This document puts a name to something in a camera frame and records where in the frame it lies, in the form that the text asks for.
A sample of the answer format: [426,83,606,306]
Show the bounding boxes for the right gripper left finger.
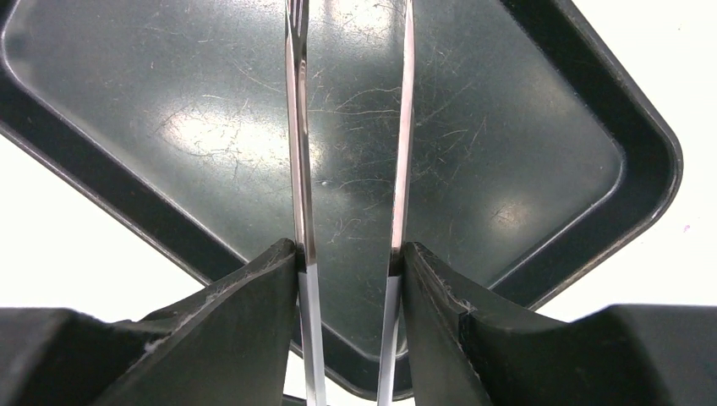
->
[1,239,298,405]

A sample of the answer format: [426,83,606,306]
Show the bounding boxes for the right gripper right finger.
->
[402,243,716,405]

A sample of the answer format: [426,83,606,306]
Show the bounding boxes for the metal tongs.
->
[284,1,416,405]

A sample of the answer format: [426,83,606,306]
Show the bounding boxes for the black plastic tray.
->
[1,1,681,400]

